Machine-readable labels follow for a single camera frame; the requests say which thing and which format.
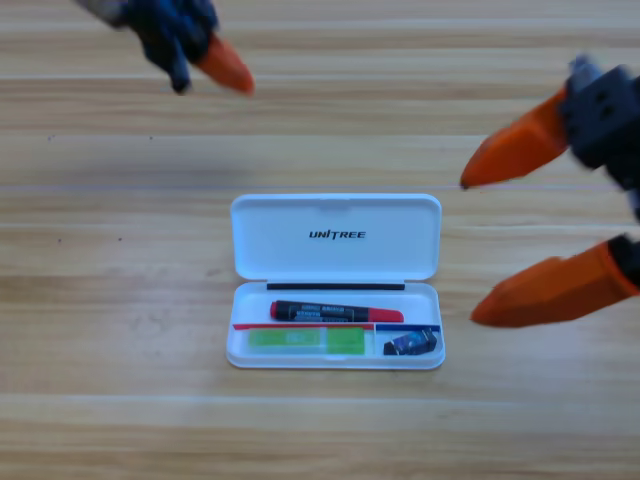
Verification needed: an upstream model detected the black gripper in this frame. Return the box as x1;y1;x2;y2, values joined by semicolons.
459;54;640;296
119;0;256;96

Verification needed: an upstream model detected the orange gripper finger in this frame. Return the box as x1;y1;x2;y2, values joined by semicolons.
469;239;640;329

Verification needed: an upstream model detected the dark blue sleeved eraser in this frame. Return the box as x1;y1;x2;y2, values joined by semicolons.
382;327;439;357

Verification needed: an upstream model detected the red and black marker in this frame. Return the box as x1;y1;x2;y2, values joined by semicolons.
269;299;405;324

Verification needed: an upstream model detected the green highlighter pen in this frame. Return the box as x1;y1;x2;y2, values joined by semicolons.
248;327;367;357

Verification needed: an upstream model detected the white Unitree pencil case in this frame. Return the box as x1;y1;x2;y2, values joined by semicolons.
225;193;446;371

